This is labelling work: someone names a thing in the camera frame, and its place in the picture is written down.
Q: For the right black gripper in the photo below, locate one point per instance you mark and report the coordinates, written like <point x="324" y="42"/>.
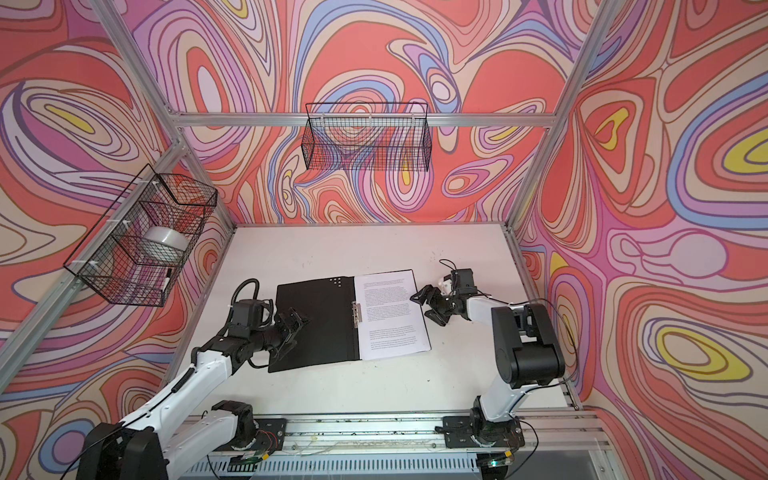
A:
<point x="435" y="293"/>

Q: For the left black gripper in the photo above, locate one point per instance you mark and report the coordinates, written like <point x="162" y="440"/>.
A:
<point x="295" y="325"/>

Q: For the orange and black folder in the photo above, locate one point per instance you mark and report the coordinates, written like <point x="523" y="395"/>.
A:
<point x="330" y="336"/>

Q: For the printed paper sheet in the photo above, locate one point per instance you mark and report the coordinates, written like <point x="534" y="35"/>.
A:
<point x="392" y="325"/>

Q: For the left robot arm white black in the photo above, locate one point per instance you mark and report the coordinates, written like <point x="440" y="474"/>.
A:
<point x="151" y="443"/>

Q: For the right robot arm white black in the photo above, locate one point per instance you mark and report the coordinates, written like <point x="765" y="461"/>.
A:
<point x="527" y="355"/>

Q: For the metal folder clip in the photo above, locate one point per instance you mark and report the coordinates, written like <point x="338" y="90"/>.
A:
<point x="357" y="314"/>

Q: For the green circuit board left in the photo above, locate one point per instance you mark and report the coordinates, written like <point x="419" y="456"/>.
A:
<point x="238" y="461"/>

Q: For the green circuit board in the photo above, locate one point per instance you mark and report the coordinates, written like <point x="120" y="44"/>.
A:
<point x="496" y="461"/>
<point x="238" y="461"/>

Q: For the white tape roll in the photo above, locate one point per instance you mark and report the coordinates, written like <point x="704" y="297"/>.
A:
<point x="163" y="245"/>

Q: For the green circuit board right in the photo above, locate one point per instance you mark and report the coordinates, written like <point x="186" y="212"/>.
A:
<point x="496" y="461"/>

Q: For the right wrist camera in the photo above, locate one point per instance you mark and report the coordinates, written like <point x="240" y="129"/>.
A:
<point x="451" y="284"/>

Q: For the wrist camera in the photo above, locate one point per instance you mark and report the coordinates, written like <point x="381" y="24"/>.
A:
<point x="248" y="314"/>
<point x="451" y="284"/>

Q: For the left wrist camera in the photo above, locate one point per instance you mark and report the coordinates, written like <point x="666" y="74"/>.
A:
<point x="248" y="314"/>

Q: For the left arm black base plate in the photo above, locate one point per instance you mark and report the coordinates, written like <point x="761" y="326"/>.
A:
<point x="268" y="437"/>

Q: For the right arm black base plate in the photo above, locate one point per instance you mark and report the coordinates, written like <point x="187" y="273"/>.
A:
<point x="472" y="432"/>

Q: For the black wire basket on left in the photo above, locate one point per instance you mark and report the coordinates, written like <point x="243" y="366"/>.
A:
<point x="116" y="269"/>

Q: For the black wire basket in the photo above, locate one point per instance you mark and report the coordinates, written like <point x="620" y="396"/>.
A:
<point x="116" y="269"/>
<point x="367" y="136"/>

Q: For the black wire basket at back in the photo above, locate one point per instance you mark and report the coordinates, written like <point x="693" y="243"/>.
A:
<point x="367" y="136"/>

